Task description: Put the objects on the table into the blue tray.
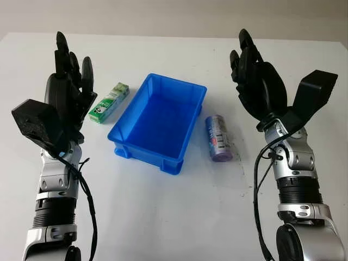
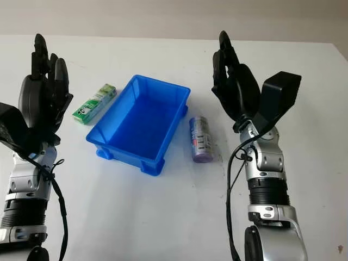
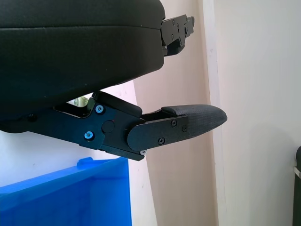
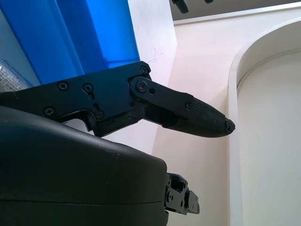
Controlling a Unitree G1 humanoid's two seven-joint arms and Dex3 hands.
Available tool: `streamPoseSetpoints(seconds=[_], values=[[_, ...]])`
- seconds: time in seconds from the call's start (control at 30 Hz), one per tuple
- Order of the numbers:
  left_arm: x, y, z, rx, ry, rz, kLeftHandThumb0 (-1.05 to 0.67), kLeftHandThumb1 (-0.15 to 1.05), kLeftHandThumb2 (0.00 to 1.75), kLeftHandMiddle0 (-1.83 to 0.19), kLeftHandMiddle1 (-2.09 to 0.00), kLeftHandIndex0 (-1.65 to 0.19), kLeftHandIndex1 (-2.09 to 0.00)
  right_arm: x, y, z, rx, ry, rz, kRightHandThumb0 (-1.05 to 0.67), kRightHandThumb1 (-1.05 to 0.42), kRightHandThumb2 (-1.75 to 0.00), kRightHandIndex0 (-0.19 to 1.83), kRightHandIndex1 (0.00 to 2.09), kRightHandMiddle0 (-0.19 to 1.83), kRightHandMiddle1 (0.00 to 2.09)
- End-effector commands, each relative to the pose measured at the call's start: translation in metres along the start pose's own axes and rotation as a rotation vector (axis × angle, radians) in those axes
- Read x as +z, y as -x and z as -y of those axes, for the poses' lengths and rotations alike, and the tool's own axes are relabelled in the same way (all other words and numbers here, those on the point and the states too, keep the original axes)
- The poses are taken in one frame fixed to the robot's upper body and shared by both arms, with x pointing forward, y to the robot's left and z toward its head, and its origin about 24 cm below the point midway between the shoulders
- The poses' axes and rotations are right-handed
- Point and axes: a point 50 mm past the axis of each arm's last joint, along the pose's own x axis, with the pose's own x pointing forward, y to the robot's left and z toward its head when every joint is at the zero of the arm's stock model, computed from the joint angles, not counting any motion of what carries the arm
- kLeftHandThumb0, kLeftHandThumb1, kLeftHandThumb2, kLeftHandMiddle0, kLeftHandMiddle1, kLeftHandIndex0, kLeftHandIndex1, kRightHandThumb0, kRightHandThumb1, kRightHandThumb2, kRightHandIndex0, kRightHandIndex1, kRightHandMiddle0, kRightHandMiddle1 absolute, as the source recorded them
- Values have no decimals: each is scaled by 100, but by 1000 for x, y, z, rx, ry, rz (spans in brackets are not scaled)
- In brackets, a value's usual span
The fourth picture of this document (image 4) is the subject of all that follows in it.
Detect blue plastic tray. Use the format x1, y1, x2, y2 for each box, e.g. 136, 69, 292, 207
0, 0, 141, 86

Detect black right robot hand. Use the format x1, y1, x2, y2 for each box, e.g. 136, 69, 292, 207
0, 60, 236, 226

